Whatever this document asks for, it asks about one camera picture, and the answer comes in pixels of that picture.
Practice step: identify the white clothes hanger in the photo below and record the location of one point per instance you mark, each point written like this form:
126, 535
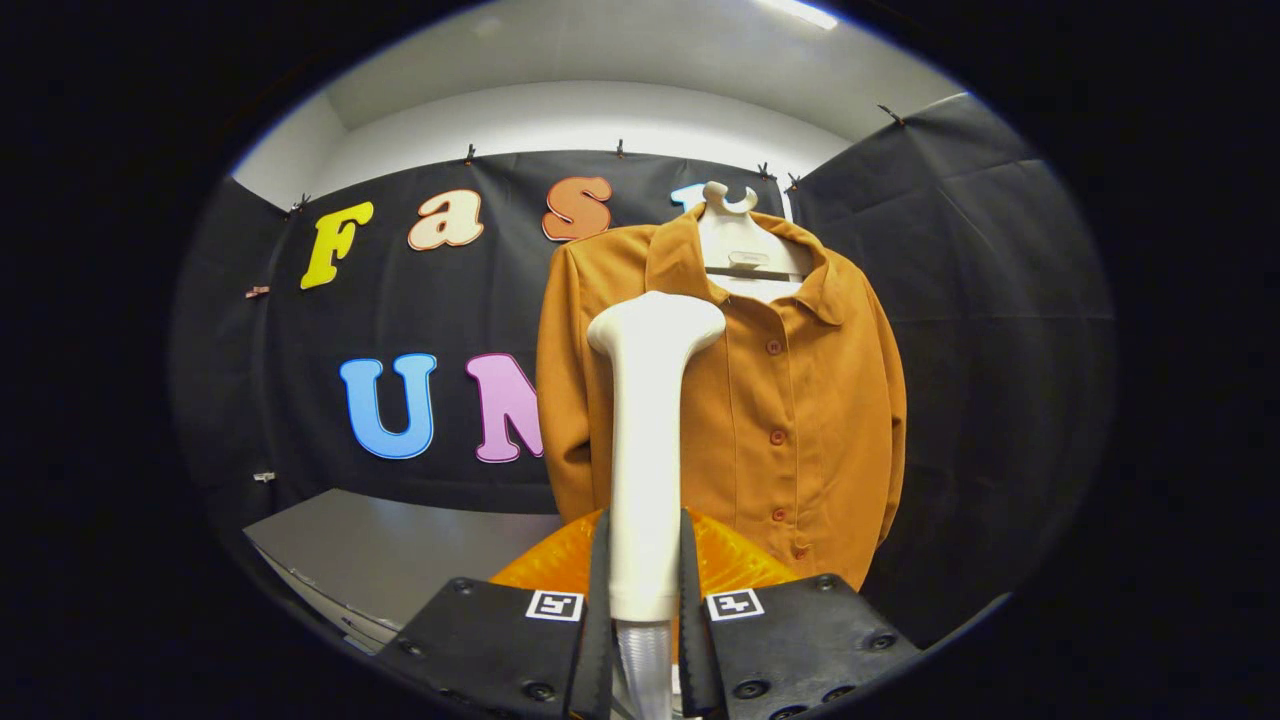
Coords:
740, 245

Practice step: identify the orange button shirt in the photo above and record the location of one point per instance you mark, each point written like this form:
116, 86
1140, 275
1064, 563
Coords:
810, 400

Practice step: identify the long ceiling light panel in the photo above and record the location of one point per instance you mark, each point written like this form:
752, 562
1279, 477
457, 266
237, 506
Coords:
800, 12

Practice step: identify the row of black cloth clips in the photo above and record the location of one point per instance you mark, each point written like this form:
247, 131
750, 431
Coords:
468, 154

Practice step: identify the white garment steamer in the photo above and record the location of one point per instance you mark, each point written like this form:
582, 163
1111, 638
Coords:
650, 450

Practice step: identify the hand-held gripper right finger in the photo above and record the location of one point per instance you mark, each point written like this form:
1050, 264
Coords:
697, 650

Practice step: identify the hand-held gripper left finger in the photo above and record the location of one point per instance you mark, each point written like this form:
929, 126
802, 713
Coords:
598, 640

